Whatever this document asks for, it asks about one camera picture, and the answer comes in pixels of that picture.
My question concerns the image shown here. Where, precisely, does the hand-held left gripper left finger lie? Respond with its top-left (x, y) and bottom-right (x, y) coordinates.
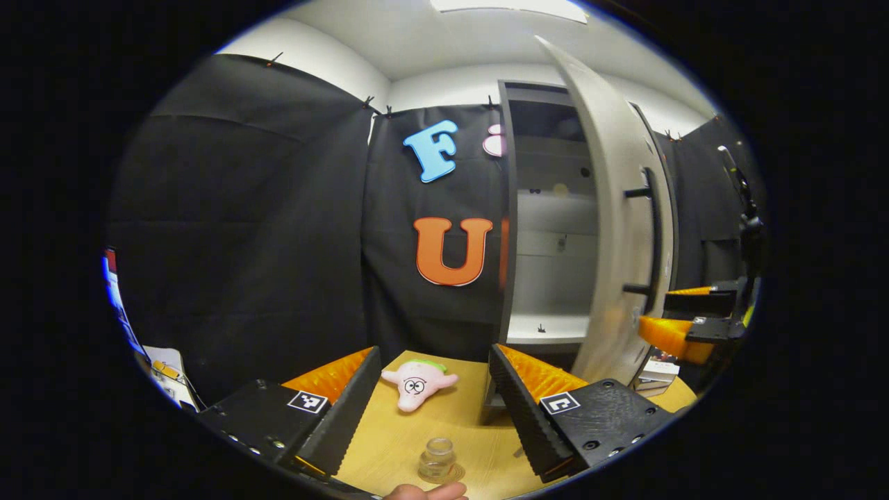
top-left (198, 345), bottom-right (383, 480)

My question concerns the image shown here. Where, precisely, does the black backdrop cloth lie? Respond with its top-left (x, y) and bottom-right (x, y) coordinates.
top-left (108, 54), bottom-right (765, 410)

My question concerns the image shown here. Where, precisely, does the dark grey cabinet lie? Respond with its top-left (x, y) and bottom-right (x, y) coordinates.
top-left (479, 80), bottom-right (680, 426)

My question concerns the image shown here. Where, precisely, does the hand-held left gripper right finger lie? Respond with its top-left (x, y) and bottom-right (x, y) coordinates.
top-left (488, 343), bottom-right (676, 480)

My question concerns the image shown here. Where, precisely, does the white printed paper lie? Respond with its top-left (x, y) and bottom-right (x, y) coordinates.
top-left (142, 346), bottom-right (203, 410)

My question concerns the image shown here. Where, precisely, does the black door handle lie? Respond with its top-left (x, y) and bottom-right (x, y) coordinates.
top-left (622, 167), bottom-right (664, 317)

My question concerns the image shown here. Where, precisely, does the clear glass bottle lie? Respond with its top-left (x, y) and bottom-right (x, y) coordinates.
top-left (418, 437), bottom-right (458, 482)

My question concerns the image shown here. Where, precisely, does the pink plush toy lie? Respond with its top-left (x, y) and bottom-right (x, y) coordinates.
top-left (381, 359), bottom-right (459, 413)

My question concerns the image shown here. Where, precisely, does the round wooden coaster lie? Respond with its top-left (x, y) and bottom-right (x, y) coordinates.
top-left (417, 462), bottom-right (466, 485)

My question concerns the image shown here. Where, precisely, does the blue and red panel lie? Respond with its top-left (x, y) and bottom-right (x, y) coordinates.
top-left (103, 249), bottom-right (150, 356)

